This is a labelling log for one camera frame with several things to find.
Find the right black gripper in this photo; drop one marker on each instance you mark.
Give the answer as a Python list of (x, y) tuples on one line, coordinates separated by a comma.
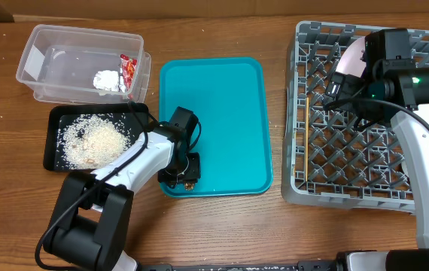
[(336, 90)]

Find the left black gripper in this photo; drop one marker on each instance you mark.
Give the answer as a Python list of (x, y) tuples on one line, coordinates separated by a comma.
[(193, 176)]

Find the gold foil wrapper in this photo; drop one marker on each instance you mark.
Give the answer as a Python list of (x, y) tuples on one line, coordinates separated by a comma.
[(189, 186)]

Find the large white plate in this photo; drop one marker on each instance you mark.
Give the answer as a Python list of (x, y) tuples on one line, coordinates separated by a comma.
[(351, 62)]

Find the white napkin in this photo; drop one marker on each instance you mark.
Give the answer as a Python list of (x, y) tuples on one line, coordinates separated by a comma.
[(107, 80)]

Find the red snack wrapper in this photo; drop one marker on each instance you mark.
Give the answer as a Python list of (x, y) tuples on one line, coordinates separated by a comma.
[(127, 72)]

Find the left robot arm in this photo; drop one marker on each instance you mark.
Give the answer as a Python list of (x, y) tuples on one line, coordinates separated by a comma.
[(89, 224)]

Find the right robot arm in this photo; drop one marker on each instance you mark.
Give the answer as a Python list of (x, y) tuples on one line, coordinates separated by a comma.
[(378, 80)]

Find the grey dishwasher rack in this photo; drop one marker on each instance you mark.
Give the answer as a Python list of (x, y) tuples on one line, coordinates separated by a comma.
[(352, 164)]

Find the teal serving tray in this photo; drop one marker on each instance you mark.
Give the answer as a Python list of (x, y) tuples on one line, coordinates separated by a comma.
[(229, 98)]

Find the spilled rice pile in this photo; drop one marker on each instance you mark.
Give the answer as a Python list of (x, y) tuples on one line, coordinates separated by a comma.
[(92, 141)]

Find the black plastic tray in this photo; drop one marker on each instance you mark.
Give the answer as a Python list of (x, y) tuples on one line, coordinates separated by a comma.
[(52, 113)]

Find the clear plastic bin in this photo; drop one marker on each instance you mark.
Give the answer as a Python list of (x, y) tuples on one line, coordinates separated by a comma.
[(59, 63)]

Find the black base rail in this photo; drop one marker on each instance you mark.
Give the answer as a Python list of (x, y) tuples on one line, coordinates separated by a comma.
[(304, 265)]

